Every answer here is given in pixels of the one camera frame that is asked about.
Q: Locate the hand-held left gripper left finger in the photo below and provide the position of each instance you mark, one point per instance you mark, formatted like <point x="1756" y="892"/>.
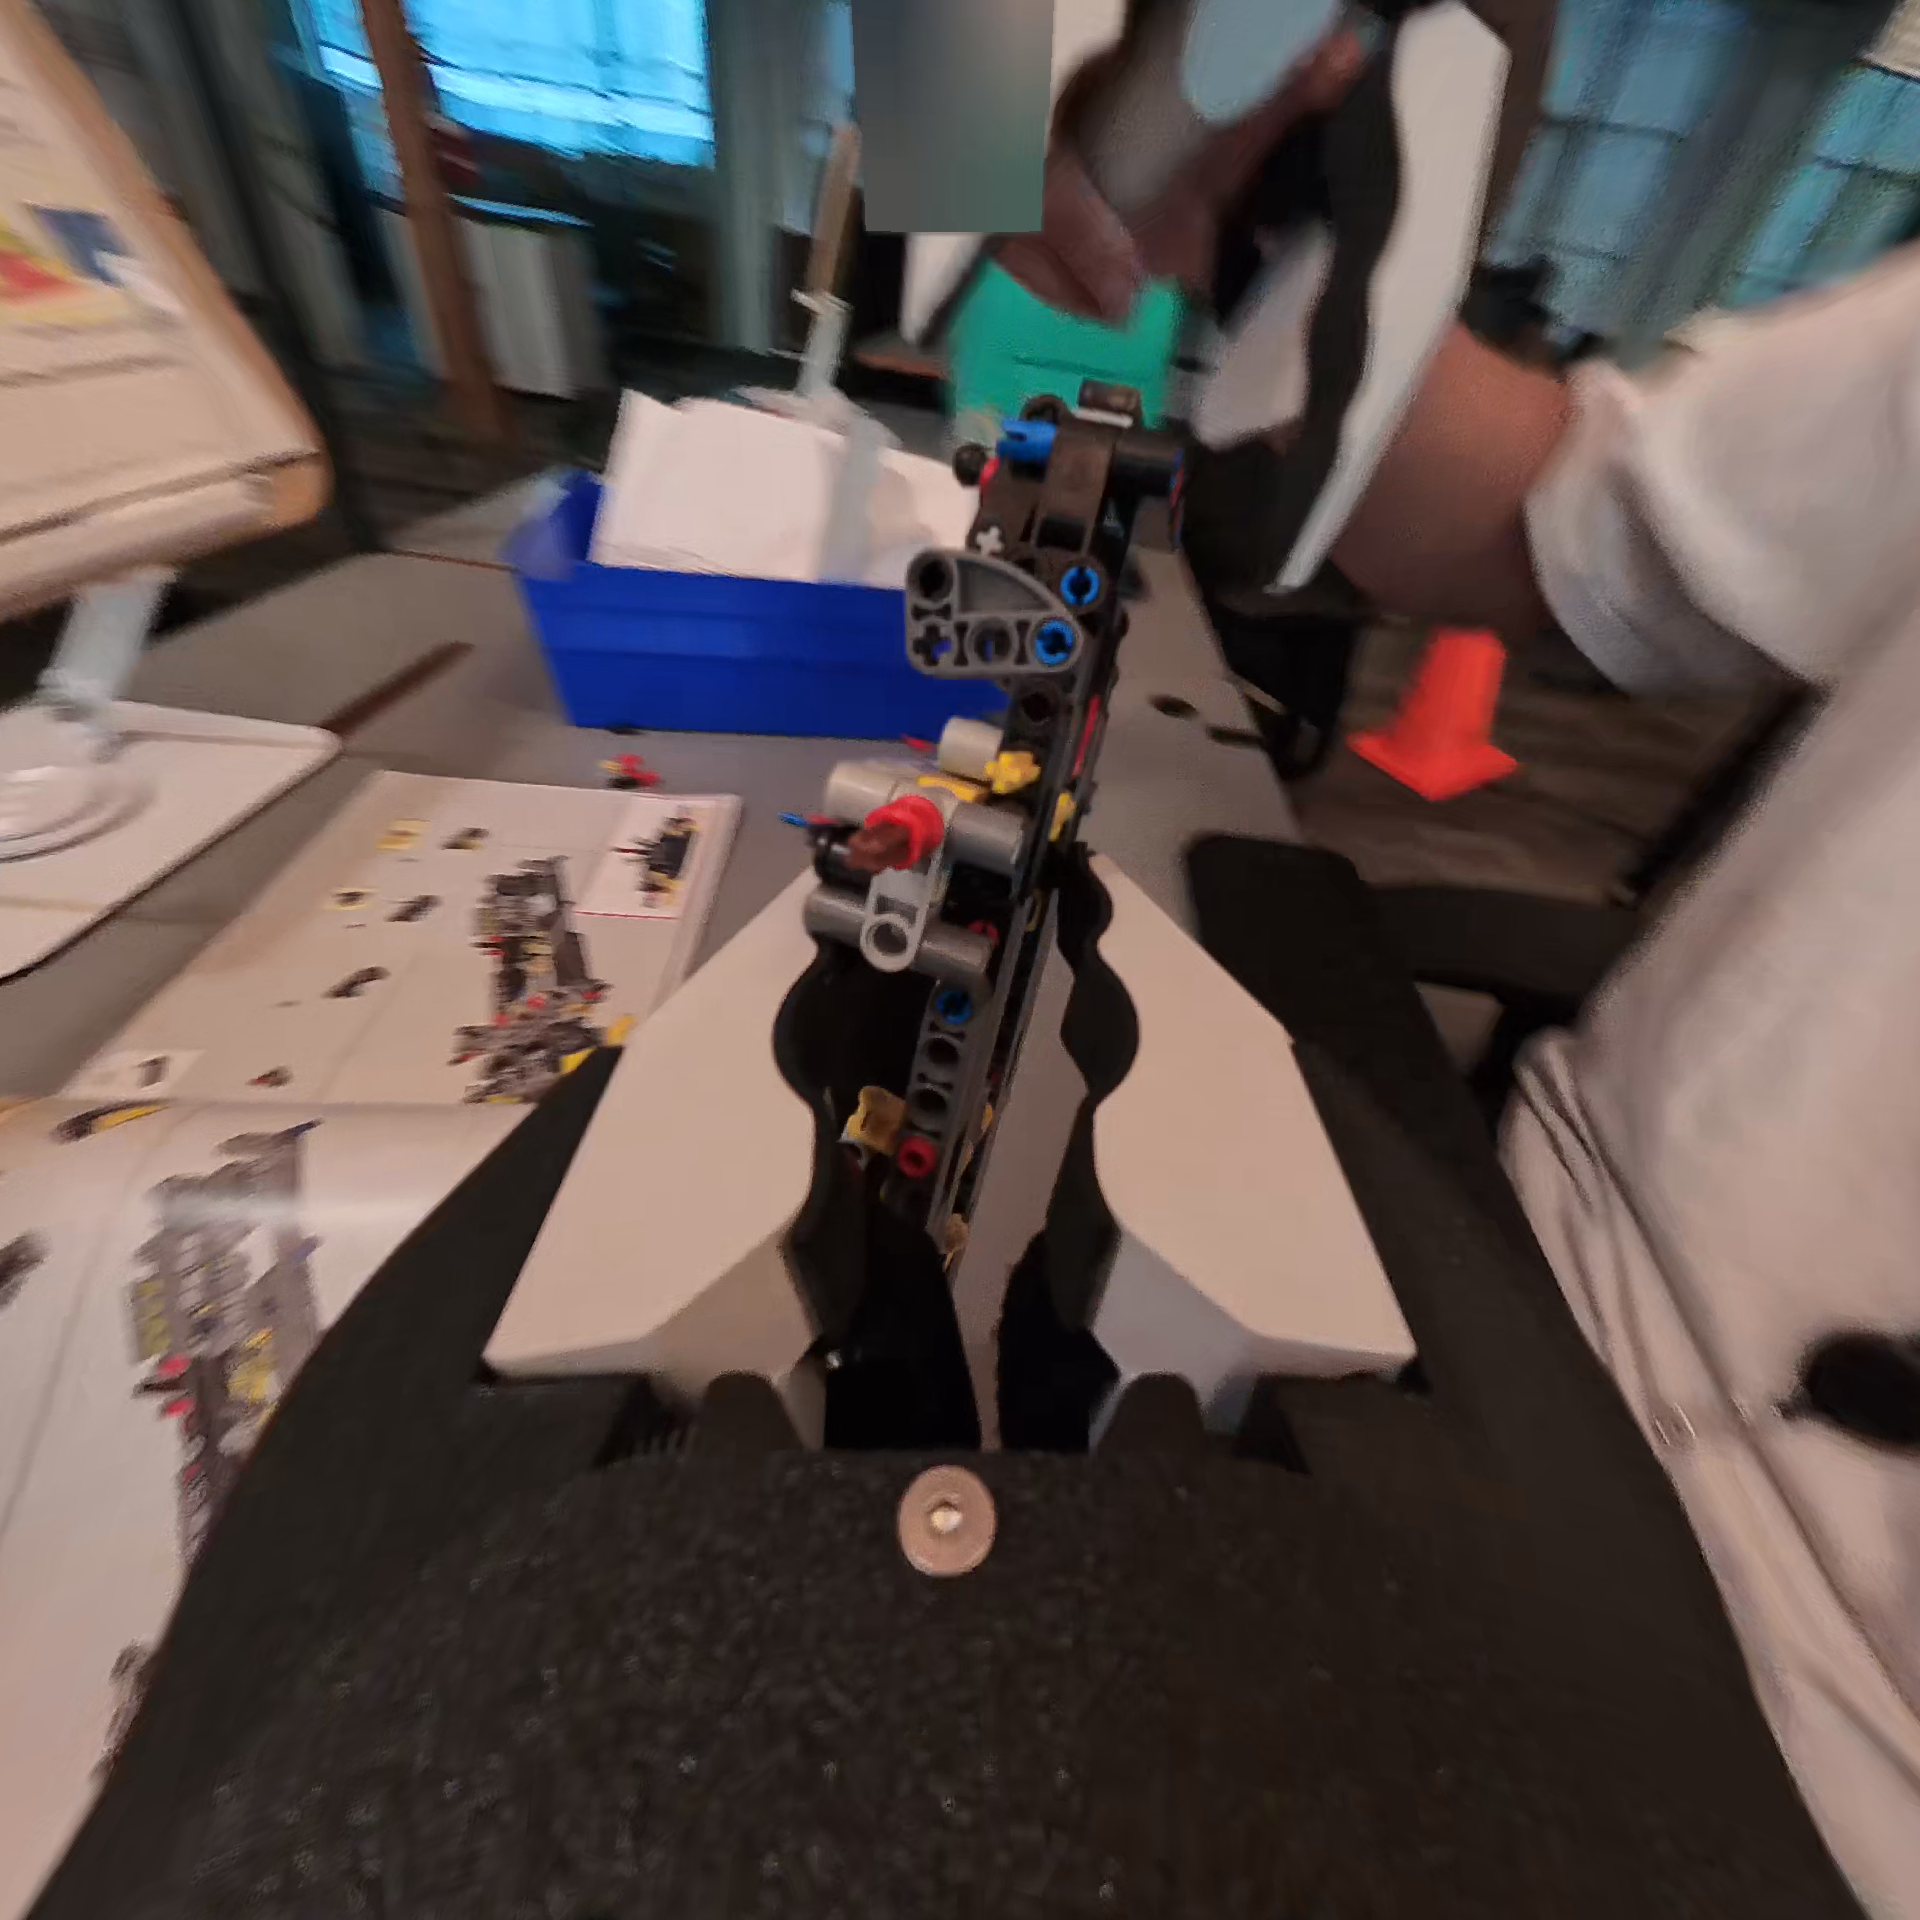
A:
<point x="646" y="1202"/>

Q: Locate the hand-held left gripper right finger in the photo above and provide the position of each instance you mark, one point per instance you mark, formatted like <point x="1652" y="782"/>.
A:
<point x="1245" y="1202"/>

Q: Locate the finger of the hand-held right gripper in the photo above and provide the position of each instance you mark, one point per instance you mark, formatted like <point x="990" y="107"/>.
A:
<point x="1277" y="347"/>
<point x="1442" y="181"/>

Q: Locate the lego instruction booklet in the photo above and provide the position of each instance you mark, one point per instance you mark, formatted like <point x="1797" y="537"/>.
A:
<point x="451" y="962"/>

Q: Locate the grey lego car chassis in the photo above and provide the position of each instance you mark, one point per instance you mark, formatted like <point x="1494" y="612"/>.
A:
<point x="990" y="841"/>

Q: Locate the person's right hand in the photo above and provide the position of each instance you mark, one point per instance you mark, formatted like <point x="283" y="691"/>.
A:
<point x="1109" y="254"/>

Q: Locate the teal storage bin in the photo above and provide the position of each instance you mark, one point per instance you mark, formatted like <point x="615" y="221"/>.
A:
<point x="1051" y="359"/>

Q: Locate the black perforated pad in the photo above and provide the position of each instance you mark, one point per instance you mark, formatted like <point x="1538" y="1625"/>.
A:
<point x="1319" y="931"/>

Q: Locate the orange traffic cone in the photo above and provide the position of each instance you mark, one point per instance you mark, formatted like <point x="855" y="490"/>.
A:
<point x="1442" y="721"/>

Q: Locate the blue plastic bin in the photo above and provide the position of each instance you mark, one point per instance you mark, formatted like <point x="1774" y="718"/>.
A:
<point x="722" y="661"/>

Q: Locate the person's white shirt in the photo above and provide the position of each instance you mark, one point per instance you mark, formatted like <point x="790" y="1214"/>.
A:
<point x="1724" y="902"/>

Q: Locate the white paper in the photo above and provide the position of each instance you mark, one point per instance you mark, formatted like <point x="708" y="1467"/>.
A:
<point x="722" y="482"/>

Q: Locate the window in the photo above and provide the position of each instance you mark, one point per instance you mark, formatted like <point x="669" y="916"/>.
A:
<point x="571" y="76"/>

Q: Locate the wooden beam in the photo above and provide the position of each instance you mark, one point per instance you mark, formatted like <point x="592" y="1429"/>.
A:
<point x="428" y="226"/>

